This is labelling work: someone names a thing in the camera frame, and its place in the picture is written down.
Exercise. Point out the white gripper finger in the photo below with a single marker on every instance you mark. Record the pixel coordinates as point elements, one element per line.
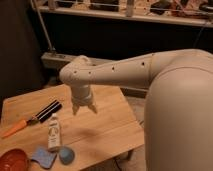
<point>75,109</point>
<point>93,108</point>

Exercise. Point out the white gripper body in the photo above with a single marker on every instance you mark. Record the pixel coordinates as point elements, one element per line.
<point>81,95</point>

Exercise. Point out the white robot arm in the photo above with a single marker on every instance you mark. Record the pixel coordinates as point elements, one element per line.
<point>178,113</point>

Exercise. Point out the red ceramic bowl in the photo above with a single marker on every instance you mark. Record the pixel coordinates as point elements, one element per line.
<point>14,160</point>

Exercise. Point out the white tube bottle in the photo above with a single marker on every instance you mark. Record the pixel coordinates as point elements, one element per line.
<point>54,139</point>

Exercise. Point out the blue cloth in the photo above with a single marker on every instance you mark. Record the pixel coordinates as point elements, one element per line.
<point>43,157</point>

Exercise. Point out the cluttered white shelf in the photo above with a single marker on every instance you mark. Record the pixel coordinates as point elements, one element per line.
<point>157,11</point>

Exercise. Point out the metal stand pole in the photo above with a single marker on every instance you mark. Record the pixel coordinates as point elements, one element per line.
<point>50,46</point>

